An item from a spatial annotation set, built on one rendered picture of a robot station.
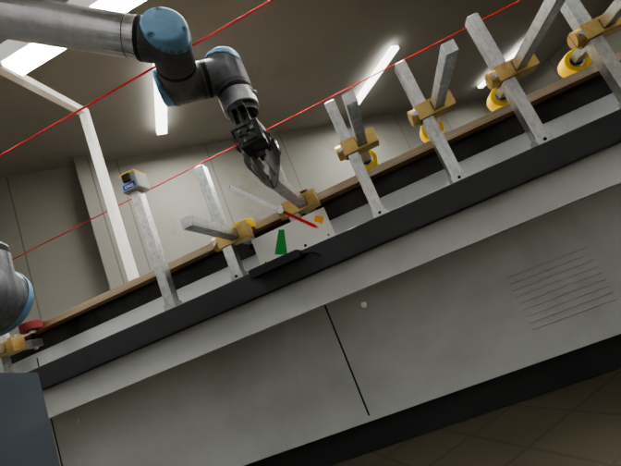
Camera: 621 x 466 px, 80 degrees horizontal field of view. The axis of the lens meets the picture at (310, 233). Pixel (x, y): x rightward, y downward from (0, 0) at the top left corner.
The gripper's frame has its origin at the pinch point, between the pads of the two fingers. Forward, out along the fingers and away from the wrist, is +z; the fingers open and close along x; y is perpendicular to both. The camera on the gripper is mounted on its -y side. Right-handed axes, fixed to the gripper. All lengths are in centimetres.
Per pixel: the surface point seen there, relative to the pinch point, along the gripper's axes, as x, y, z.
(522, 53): 73, -23, -12
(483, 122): 65, -47, -7
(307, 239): -3.0, -30.1, 8.8
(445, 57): 48.4, -2.4, -10.7
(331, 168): -13, -496, -189
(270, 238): -14.1, -29.8, 3.6
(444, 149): 46, -31, 1
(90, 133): -137, -120, -145
